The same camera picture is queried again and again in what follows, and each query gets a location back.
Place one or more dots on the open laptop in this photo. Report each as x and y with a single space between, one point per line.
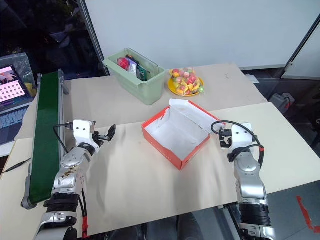
11 100

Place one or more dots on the black diagonal frame bar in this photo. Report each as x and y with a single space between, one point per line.
297 47

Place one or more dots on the grey floor device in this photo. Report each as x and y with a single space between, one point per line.
281 101

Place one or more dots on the yellow plate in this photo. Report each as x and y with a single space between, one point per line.
172 88

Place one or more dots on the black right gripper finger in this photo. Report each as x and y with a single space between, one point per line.
229 145
223 146

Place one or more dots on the brown cardboard sheet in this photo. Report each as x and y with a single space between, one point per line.
100 105

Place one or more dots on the clear bag of toy fruit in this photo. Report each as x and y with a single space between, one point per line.
186 78

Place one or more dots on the pale green plastic bin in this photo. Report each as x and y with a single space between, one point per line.
136 85

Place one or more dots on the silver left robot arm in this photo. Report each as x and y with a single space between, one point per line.
72 160

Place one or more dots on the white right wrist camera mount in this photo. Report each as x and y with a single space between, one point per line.
241 137

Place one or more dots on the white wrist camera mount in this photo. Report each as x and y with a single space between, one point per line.
241 137
82 130

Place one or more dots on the green conveyor belt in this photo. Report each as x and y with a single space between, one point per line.
47 130

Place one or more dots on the black pen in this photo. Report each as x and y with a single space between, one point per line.
17 166

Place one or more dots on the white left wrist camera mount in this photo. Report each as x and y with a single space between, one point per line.
82 130

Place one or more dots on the red toy fruit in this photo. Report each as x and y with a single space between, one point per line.
123 62

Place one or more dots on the red cardboard shoe box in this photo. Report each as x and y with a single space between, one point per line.
172 135

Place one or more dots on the clear plastic bag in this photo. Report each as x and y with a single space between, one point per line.
25 62

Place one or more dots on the aluminium frame post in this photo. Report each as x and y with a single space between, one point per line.
93 37

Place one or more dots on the red floor tape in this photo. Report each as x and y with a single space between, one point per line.
303 207

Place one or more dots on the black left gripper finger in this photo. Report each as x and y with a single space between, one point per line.
112 129
109 138

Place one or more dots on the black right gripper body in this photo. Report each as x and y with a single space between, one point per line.
225 135

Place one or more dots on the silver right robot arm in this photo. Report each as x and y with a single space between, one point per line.
247 170

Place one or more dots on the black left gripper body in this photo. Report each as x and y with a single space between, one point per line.
100 137

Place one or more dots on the cream board sheet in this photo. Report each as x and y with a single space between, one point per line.
280 155

